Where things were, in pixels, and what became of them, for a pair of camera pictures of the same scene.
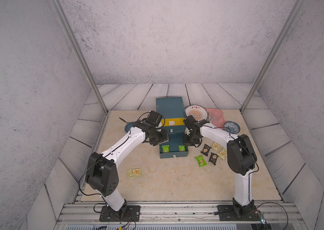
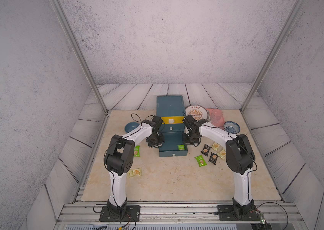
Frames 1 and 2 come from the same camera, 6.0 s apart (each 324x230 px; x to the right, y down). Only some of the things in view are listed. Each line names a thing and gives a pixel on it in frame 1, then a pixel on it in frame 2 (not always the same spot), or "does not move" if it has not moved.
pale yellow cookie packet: x=136 y=172 does not move
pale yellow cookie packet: x=223 y=154 does not move
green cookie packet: x=165 y=148 → x=136 y=151
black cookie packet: x=206 y=150 does not move
